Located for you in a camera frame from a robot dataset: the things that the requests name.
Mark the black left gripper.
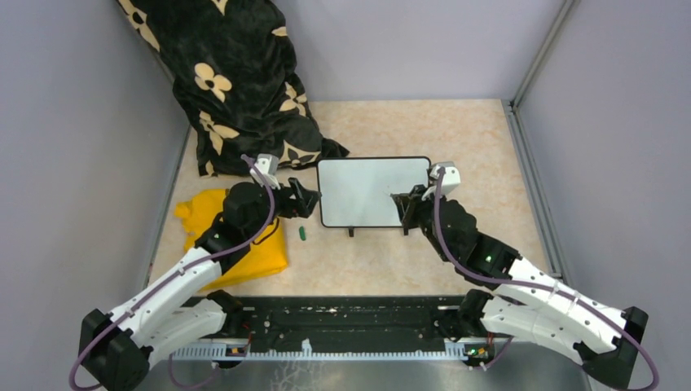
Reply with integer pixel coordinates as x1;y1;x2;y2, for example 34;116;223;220
245;176;321;239

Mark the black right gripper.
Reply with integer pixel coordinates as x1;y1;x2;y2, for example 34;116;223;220
394;182;453;262

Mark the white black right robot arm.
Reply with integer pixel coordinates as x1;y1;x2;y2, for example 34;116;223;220
392;185;660;390

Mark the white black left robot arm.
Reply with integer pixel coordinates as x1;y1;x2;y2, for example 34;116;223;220
69;178;320;390

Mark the yellow folded cloth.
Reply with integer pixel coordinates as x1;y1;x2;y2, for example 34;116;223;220
174;189;288;291

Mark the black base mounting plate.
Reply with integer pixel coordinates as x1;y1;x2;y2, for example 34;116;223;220
191;295;512;356

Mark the black floral blanket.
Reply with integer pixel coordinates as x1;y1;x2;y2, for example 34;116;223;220
118;0;349;177

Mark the white whiteboard black frame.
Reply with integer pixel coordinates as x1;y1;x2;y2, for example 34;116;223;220
317;156;431;229

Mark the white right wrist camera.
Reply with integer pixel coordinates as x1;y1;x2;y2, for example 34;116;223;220
422;161;461;200

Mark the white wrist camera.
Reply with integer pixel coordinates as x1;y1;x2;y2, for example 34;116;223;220
422;161;461;200
250;154;280;190

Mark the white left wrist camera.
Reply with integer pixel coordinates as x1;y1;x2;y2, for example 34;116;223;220
250;154;280;190

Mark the white slotted cable duct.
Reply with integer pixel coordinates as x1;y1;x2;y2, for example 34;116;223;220
173;340;469;362

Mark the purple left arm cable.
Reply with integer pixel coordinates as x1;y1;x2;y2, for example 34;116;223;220
68;155;277;391

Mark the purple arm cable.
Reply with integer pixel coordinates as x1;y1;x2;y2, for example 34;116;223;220
433;167;661;391
68;155;277;391

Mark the aluminium frame rail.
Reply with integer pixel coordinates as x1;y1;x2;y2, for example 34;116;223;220
95;305;617;391

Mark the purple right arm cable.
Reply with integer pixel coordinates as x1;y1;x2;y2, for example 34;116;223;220
433;167;661;391

